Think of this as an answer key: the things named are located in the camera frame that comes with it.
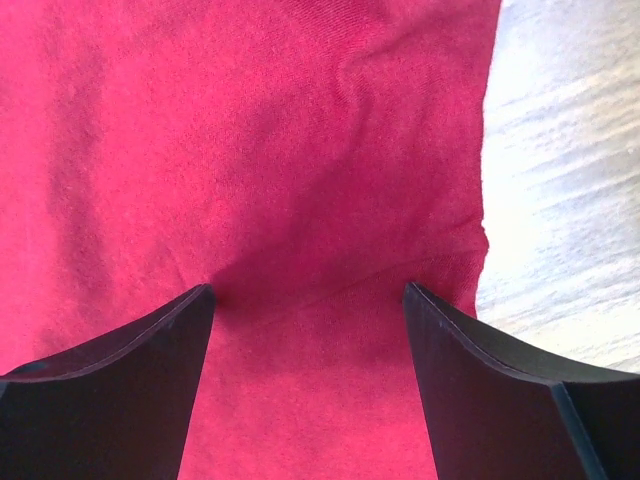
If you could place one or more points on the dark red t shirt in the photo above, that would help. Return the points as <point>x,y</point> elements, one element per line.
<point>307,159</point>

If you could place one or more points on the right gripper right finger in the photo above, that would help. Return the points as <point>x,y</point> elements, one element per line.
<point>499,408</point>

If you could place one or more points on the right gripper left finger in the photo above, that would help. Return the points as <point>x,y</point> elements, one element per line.
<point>115,407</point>

